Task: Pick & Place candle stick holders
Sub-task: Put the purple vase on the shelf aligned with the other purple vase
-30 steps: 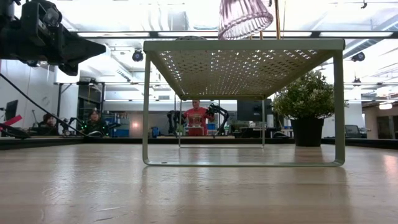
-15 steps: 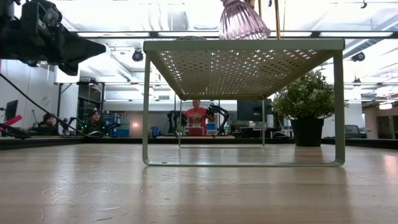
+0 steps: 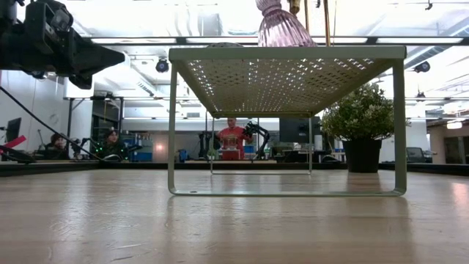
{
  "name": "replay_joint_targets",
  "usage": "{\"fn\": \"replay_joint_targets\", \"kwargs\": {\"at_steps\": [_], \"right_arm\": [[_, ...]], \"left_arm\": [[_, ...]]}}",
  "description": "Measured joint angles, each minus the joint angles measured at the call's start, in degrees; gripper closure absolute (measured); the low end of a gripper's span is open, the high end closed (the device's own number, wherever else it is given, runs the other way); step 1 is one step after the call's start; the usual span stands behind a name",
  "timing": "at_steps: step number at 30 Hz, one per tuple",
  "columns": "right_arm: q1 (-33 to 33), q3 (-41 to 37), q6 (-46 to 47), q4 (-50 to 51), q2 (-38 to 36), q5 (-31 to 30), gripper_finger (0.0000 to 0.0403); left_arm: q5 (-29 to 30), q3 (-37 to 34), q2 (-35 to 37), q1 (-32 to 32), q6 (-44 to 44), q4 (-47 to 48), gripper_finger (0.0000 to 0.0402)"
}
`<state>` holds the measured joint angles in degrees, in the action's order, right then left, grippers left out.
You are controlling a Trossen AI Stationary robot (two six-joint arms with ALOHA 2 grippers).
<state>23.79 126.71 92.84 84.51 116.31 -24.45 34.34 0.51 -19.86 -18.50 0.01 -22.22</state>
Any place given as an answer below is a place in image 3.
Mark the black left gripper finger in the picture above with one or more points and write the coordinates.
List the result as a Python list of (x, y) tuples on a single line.
[(99, 56)]

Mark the pink glass candle holder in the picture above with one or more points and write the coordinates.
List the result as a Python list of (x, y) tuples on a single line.
[(286, 29)]

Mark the medium gold candlestick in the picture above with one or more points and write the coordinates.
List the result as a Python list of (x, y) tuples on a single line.
[(307, 14)]

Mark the short gold candlestick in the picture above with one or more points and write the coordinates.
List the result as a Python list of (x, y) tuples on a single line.
[(327, 25)]

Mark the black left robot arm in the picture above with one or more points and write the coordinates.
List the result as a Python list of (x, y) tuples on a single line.
[(11, 44)]

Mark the background black robot arm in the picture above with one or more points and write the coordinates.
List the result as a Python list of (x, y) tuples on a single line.
[(256, 130)]

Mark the black metal rack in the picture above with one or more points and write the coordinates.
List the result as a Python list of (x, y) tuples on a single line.
[(106, 117)]

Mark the black ceiling spotlight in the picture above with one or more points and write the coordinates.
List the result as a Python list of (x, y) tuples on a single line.
[(422, 67), (162, 65)]

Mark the black computer monitor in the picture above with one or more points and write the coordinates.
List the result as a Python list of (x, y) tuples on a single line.
[(14, 129)]

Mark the person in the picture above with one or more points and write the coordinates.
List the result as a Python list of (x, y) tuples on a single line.
[(232, 139), (111, 143), (57, 143)]

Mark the red padded bar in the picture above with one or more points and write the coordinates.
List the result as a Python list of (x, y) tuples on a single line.
[(16, 141)]

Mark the blue storage bins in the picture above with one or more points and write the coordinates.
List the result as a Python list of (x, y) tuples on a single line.
[(144, 154)]

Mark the overhead light bar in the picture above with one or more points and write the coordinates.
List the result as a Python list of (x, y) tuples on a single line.
[(220, 40)]

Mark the green perforated metal shelf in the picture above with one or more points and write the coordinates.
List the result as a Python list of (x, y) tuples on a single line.
[(293, 53)]

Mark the large black screen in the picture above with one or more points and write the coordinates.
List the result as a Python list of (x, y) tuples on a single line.
[(293, 128)]

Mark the potted green plant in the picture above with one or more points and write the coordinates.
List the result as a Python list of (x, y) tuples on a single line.
[(361, 117)]

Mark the grey office chair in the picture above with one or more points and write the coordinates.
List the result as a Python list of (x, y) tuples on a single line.
[(415, 154)]

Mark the glowing ceiling lamp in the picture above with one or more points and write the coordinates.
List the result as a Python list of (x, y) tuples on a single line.
[(454, 125)]

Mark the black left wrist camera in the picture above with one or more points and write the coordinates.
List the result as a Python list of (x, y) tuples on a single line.
[(47, 18)]

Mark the black aluminium table frame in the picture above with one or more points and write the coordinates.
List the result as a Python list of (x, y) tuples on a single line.
[(73, 166)]

